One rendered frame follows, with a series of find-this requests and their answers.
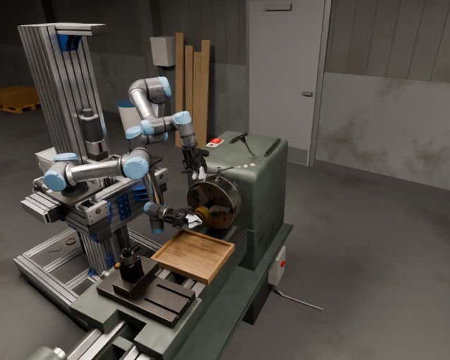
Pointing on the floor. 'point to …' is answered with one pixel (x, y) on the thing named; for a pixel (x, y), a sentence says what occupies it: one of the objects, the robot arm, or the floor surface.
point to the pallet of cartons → (14, 98)
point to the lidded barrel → (128, 114)
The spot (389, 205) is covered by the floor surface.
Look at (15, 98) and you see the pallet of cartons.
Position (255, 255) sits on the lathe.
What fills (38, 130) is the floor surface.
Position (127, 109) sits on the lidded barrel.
